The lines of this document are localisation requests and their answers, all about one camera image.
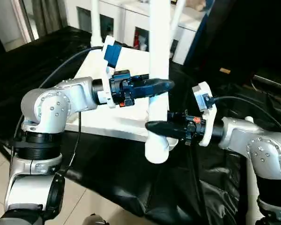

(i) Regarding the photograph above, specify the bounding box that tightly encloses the white plastic table top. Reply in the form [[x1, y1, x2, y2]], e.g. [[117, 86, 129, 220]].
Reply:
[[65, 42, 179, 151]]

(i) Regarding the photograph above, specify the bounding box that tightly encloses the white plastic table leg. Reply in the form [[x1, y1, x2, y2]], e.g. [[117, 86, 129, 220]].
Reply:
[[244, 116, 260, 225], [144, 0, 172, 165], [169, 0, 186, 31], [90, 0, 103, 48]]

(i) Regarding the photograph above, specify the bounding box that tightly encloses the white cabinet with glass doors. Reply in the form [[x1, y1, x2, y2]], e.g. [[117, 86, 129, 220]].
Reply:
[[67, 0, 206, 66]]

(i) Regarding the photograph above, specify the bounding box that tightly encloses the black table mat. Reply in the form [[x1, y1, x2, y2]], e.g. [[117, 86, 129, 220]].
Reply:
[[0, 26, 281, 225]]

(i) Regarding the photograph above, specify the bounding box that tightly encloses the long dark metal rod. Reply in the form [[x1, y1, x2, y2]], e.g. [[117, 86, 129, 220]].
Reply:
[[252, 74, 281, 91]]

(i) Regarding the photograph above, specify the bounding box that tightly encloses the grey curtain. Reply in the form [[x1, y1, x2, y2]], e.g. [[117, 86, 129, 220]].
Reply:
[[31, 0, 69, 40]]

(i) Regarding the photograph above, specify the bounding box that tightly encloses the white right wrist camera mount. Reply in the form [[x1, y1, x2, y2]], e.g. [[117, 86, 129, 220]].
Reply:
[[191, 81, 218, 148]]

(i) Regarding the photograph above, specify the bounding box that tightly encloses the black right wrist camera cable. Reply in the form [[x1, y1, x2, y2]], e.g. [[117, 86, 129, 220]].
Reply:
[[210, 96, 281, 137]]

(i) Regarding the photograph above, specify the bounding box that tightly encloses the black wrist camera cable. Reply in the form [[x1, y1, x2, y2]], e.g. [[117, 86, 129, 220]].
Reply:
[[10, 46, 105, 170], [210, 96, 281, 137]]

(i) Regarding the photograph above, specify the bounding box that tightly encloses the black left wrist camera cable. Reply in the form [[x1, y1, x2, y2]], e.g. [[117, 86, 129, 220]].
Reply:
[[10, 46, 105, 170]]

